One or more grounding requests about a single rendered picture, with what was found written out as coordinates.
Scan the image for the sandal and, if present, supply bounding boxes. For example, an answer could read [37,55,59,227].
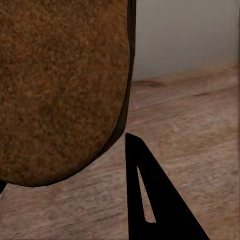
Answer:
[0,0,137,187]

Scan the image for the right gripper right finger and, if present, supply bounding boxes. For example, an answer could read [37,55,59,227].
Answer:
[125,133,210,240]

